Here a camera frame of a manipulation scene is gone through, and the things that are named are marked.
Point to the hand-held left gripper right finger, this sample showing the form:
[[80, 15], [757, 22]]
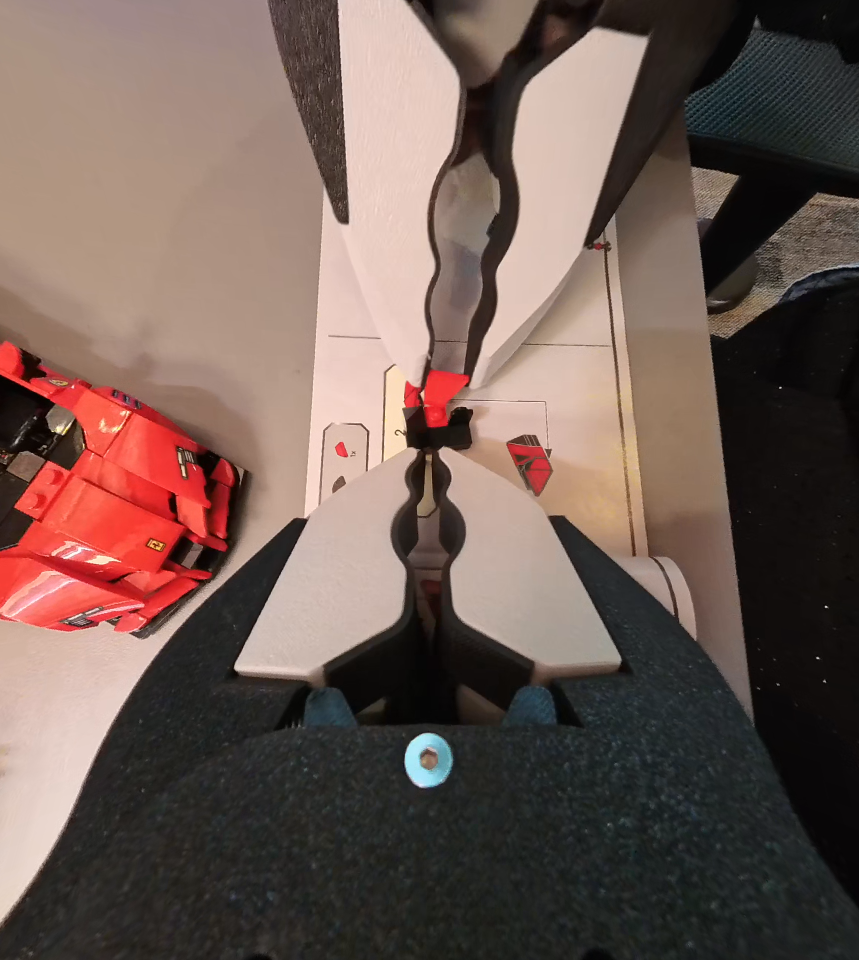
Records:
[[527, 585]]

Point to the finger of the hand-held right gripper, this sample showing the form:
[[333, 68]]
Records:
[[557, 187], [392, 187]]

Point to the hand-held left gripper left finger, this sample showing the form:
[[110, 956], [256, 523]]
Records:
[[339, 577]]

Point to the small black lego piece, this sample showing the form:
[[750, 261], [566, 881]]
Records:
[[441, 433]]

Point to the small red lego piece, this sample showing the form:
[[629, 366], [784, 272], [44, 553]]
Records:
[[441, 386]]

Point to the lego instruction booklet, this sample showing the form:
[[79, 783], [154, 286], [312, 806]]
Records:
[[587, 420]]

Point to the red lego car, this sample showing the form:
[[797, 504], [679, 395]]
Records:
[[99, 510]]

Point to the black office chair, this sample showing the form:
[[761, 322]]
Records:
[[774, 105]]

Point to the dark cloth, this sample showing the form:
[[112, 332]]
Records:
[[812, 562]]

